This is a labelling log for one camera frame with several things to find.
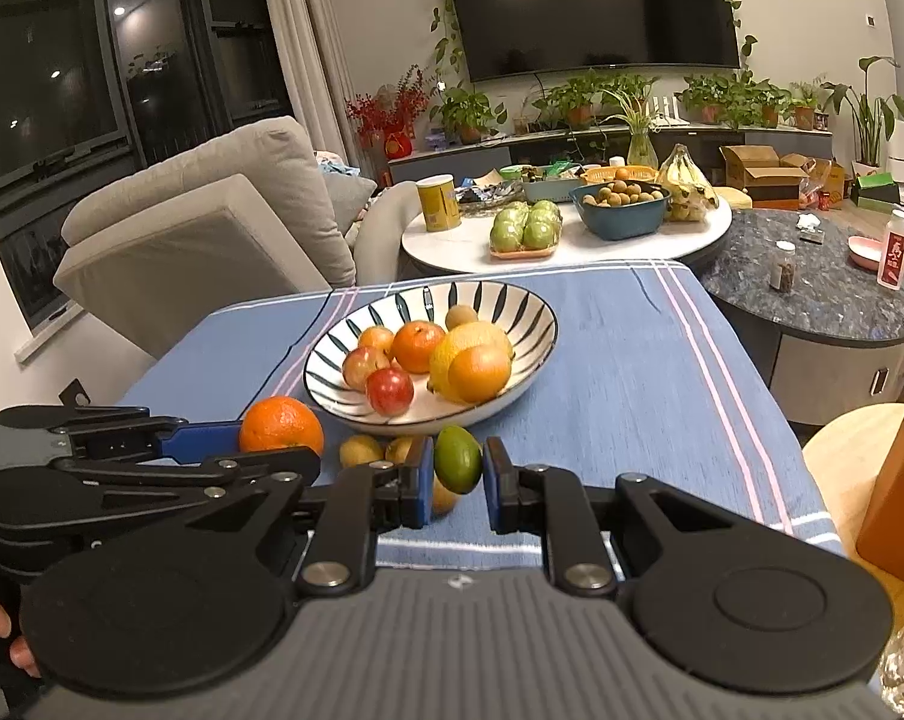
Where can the hanging vine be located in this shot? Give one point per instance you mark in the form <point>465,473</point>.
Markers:
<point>737,7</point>
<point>444,7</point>

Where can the television cabinet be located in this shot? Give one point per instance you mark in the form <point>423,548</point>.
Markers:
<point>497,154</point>

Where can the bunch of bananas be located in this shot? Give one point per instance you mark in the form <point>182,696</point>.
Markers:
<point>684,180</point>

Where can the beige curtain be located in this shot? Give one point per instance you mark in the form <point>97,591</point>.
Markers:
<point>309,37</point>

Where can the glass vase with plant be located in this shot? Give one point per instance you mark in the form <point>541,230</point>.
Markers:
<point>642,139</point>

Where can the white round table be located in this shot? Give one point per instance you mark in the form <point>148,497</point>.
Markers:
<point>459,251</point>

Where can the white tissue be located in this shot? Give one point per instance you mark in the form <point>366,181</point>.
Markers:
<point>808,222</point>

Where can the medium orange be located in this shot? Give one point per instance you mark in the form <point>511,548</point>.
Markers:
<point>480,375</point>

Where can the tall leafy plant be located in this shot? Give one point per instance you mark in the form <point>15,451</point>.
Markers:
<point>868,105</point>

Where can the blue bowl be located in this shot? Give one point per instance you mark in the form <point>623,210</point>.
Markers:
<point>624,217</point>

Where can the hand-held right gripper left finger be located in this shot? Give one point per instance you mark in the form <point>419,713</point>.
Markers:
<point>422,493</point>

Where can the teal tray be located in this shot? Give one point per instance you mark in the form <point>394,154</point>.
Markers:
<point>553,191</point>

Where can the blue striped tablecloth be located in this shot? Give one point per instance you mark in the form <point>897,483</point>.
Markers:
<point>647,405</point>

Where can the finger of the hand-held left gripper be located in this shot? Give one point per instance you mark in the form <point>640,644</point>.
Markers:
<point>197,441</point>
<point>159,474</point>

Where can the mandarin orange with stem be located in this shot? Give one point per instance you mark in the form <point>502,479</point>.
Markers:
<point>416,345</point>

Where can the small orange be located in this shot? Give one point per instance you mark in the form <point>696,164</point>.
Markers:
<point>377,337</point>

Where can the striped ceramic bowl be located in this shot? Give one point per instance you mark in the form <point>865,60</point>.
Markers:
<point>512,360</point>

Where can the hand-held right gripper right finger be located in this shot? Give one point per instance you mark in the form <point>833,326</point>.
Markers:
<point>495,493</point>

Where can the pink dish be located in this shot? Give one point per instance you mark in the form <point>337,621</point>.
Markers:
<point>865,253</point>

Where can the yellow lemon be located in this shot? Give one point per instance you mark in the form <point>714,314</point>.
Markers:
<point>471,334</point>

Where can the dark window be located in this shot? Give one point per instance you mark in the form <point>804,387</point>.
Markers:
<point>84,90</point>

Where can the small red apple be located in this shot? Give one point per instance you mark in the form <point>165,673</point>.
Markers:
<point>360,369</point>
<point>390,392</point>

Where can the cardboard box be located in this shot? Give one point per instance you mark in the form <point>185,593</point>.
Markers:
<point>763,176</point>

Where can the dark marble table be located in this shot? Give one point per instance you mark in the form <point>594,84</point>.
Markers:
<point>820,292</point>

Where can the beige sofa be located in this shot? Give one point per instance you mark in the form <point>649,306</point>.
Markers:
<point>219,225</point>

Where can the white bottle red label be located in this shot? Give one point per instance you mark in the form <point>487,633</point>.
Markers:
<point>893,255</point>

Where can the pile of longans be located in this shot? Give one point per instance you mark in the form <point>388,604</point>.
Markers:
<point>621,195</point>

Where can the pile of snack packets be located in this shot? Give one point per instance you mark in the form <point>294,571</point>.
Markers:
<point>489,193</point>

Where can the round wooden stool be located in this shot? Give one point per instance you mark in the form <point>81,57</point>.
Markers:
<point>842,465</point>

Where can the large orange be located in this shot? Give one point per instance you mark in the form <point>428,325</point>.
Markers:
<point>281,427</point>

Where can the black television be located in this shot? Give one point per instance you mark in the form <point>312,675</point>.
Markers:
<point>594,0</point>

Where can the red flower arrangement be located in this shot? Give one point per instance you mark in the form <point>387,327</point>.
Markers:
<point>388,112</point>

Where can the small green lime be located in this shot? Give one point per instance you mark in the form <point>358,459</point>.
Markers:
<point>458,459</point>

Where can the orange basket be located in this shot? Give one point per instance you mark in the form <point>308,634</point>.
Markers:
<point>617,174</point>

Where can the yellow can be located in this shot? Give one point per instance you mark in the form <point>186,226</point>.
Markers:
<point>438,202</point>

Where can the row of potted plants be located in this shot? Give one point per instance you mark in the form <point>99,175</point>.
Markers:
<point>579,97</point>

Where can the green box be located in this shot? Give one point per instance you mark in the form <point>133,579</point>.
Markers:
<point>876,193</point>

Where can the orange box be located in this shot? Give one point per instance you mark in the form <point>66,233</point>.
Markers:
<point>902,495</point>

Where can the small glass jar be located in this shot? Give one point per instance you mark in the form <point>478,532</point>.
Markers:
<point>782,270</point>

